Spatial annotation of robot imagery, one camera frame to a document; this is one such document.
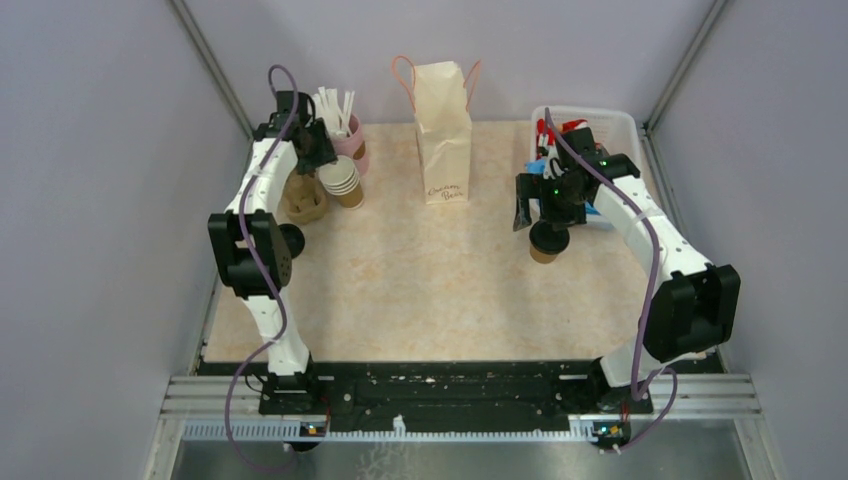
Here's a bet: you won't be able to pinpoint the cream paper takeout bag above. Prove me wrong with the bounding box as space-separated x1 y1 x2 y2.
391 55 481 205

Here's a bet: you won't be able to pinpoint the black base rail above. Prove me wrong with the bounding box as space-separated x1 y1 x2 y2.
195 359 690 436

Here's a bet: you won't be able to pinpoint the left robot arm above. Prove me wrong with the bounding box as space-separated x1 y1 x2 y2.
207 90 335 414

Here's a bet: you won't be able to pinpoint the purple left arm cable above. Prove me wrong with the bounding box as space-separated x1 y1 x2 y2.
223 64 303 476

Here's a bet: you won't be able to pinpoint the brown pulp cup carrier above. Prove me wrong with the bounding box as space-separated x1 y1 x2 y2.
282 172 329 225

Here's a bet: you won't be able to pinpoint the stack of brown paper cups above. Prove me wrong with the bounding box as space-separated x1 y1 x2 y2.
318 155 364 209

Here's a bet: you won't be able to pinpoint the pink straw holder cup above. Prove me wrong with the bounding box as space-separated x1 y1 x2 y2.
330 114 370 176

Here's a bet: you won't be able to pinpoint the red patterned cloth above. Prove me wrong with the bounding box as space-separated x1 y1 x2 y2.
536 119 588 148

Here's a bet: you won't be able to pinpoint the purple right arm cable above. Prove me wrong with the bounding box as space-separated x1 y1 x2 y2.
543 107 680 455

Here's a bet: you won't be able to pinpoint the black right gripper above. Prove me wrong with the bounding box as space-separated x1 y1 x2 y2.
513 173 585 232

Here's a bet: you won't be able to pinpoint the blue cartoon cloth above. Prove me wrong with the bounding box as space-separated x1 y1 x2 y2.
525 157 549 178

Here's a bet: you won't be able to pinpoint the brown paper coffee cup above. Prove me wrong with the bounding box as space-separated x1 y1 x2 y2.
529 245 559 264

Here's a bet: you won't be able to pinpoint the black cup lid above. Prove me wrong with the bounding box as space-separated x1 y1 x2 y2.
528 221 570 257

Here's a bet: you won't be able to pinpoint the white plastic basket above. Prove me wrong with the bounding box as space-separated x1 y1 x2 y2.
531 105 654 191

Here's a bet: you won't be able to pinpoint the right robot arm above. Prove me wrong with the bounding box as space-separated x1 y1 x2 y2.
513 123 741 412

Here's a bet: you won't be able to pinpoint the white wrapped straws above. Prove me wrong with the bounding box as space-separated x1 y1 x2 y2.
312 87 356 139

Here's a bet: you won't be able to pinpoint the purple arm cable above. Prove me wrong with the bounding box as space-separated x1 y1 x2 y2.
543 107 680 455
223 64 303 476

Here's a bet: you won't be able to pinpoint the stack of black lids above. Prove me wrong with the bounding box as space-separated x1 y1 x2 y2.
279 223 306 259

